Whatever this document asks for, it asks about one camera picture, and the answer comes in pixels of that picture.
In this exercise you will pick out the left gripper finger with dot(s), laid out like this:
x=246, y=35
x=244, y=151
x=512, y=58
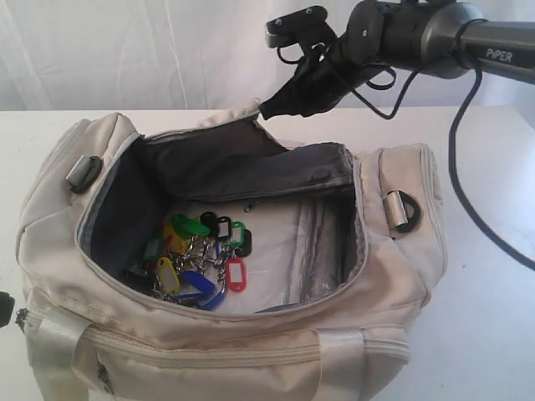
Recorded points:
x=7, y=303

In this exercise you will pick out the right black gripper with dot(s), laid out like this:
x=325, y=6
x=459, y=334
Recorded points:
x=350, y=61

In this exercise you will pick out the beige fabric duffel bag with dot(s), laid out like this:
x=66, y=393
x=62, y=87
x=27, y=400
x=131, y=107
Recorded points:
x=346, y=250

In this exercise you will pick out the bunch of colourful key tags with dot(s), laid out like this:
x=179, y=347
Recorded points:
x=193, y=262

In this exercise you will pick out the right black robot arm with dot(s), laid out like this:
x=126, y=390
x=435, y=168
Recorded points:
x=441, y=39

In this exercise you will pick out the white backdrop curtain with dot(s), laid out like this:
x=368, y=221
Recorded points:
x=138, y=54

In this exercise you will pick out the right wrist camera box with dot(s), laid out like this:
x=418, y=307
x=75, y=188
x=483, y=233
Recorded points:
x=306, y=27

